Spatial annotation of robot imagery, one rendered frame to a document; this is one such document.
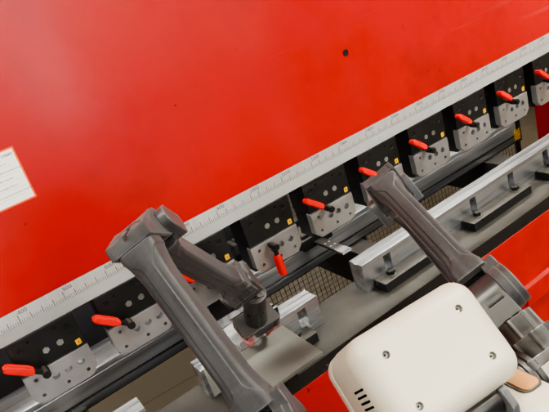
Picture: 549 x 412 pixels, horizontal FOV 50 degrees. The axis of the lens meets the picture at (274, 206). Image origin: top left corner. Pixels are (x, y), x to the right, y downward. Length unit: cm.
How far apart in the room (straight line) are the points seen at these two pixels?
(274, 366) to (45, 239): 59
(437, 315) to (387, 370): 10
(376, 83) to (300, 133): 29
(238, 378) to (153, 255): 22
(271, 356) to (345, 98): 71
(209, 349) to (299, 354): 59
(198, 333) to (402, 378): 30
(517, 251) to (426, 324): 133
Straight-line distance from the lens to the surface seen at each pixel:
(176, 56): 137
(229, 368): 88
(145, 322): 147
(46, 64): 129
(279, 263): 153
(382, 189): 124
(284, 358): 145
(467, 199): 205
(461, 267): 108
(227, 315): 159
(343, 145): 163
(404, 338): 79
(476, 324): 84
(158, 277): 89
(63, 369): 143
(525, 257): 216
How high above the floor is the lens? 186
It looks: 22 degrees down
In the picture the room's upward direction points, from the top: 18 degrees counter-clockwise
